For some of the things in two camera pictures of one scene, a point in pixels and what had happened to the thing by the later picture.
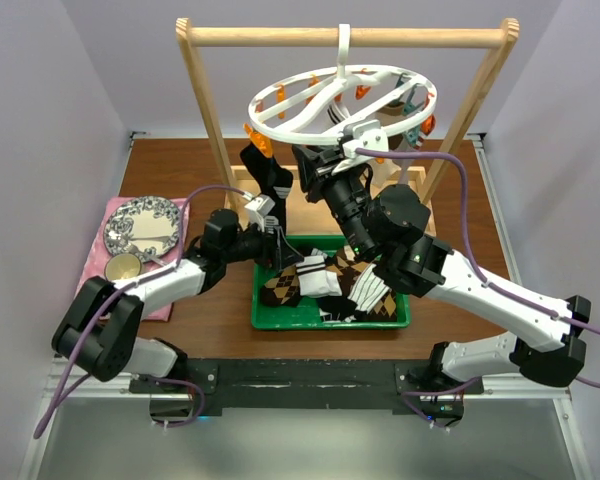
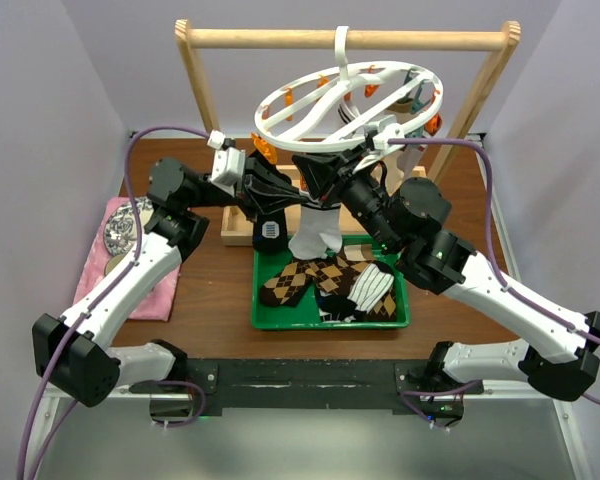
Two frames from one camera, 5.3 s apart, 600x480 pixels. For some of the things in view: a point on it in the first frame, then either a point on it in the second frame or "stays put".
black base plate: [313, 384] stays put
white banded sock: [313, 279] → [320, 229]
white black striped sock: [369, 289] stays put
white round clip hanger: [354, 106] stays put
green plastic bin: [308, 316] stays put
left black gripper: [275, 248] → [259, 195]
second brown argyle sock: [284, 289] stays put
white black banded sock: [337, 112] → [347, 113]
